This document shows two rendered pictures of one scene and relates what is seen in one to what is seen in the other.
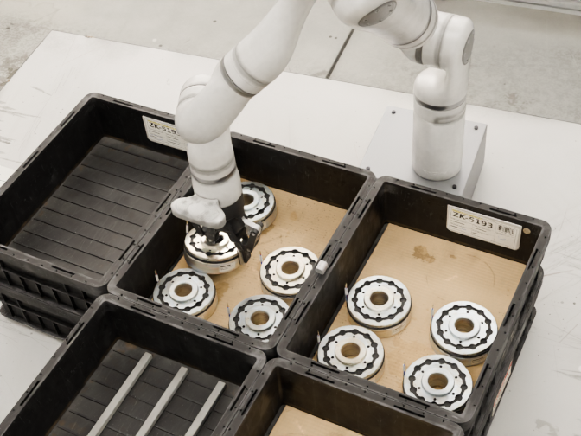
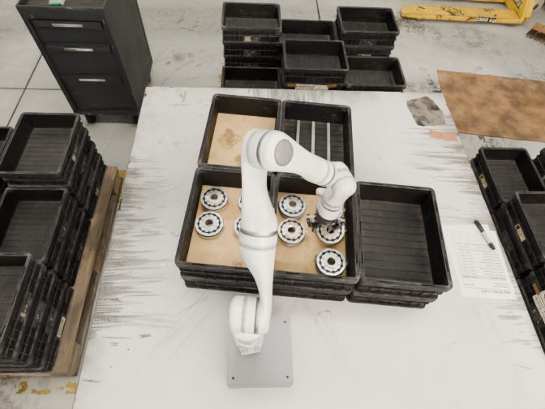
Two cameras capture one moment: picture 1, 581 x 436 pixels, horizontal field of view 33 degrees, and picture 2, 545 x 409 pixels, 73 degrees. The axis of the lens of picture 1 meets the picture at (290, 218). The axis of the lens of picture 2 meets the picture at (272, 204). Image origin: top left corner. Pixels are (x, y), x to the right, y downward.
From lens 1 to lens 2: 1.58 m
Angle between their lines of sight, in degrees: 71
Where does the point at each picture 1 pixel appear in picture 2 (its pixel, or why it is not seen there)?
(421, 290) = (233, 245)
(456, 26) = (237, 303)
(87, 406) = not seen: hidden behind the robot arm
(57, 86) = (517, 373)
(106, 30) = not seen: outside the picture
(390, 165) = (273, 328)
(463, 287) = (214, 251)
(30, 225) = (422, 230)
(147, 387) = not seen: hidden behind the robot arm
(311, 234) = (293, 261)
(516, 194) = (205, 366)
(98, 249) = (383, 226)
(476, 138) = (230, 368)
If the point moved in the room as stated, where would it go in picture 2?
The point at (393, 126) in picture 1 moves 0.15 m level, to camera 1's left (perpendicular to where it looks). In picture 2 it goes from (282, 363) to (323, 340)
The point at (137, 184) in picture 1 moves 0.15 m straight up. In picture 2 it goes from (393, 267) to (409, 250)
